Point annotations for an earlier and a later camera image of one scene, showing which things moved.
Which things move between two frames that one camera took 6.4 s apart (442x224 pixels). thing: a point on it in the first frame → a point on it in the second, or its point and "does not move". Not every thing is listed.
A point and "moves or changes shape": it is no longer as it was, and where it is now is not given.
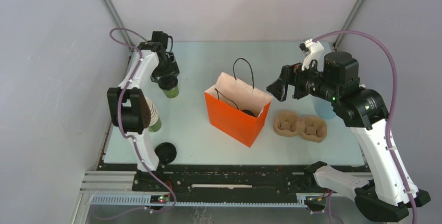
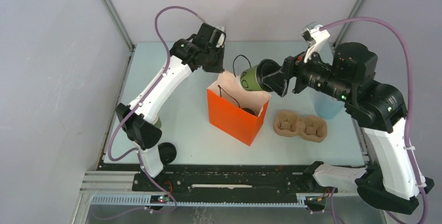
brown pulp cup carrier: [288, 123] does not move
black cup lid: [248, 112] does not move
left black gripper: [172, 69] → [219, 67]
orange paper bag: [237, 109] does not move
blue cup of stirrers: [324, 108] does not move
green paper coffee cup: [172, 93] moves or changes shape
